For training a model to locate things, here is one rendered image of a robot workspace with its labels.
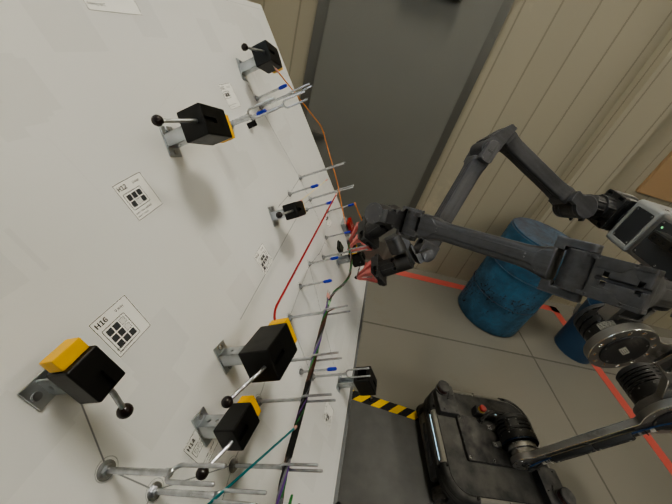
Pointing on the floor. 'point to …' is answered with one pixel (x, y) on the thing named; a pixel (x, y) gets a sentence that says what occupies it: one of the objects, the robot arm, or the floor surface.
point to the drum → (507, 284)
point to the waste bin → (568, 336)
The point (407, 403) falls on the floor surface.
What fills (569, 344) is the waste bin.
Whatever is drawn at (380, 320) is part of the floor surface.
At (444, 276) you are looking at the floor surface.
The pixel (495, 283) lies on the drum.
